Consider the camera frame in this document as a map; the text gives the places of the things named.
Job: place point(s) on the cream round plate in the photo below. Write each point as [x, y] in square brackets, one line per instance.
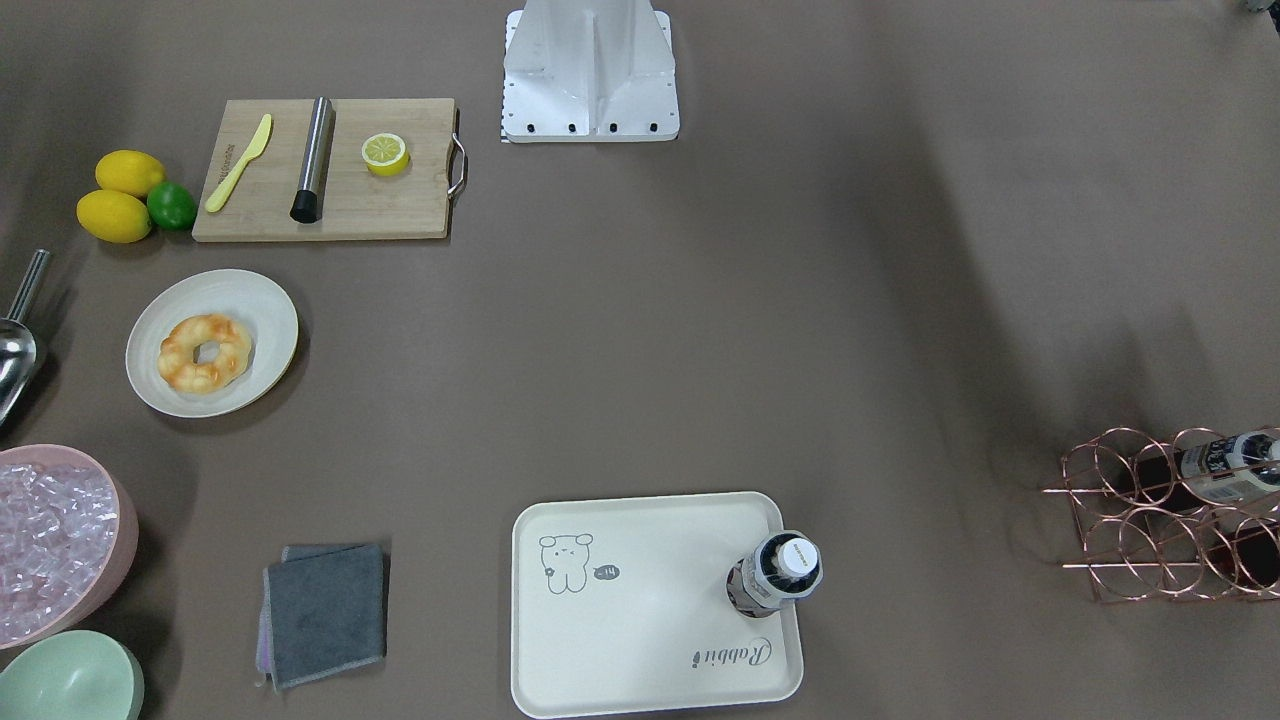
[268, 328]

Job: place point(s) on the glazed donut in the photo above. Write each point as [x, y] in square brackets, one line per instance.
[180, 370]

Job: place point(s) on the cream rabbit tray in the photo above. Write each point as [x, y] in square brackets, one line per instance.
[620, 605]

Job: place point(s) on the dark drink bottle on tray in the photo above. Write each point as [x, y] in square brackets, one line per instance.
[783, 569]

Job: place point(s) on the wooden cutting board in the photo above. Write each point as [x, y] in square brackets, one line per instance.
[357, 205]

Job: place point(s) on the half lemon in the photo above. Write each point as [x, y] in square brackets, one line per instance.
[385, 154]

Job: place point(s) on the steel cylinder grinder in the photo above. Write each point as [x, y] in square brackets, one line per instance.
[307, 205]

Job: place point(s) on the grey folded cloth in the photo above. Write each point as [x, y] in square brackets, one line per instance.
[323, 613]

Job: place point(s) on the yellow plastic knife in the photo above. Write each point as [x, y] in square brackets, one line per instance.
[254, 149]

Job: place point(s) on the green lime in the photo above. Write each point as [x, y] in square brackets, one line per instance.
[171, 207]

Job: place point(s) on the yellow lemon lower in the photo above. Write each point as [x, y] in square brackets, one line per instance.
[113, 216]

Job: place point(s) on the yellow lemon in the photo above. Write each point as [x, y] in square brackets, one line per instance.
[113, 216]
[129, 171]

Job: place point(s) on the yellow lemon upper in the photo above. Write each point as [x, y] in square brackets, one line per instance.
[129, 171]

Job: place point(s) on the pink ice bowl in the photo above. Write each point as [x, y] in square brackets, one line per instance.
[69, 536]

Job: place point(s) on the bottle in rack upper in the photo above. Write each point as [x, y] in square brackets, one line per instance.
[1226, 471]

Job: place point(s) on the metal ice scoop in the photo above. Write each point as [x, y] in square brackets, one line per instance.
[20, 353]

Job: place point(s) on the green bowl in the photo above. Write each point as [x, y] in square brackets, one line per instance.
[73, 675]

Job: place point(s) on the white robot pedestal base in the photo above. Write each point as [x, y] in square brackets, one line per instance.
[589, 72]

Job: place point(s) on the copper wire bottle rack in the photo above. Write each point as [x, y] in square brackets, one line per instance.
[1130, 550]

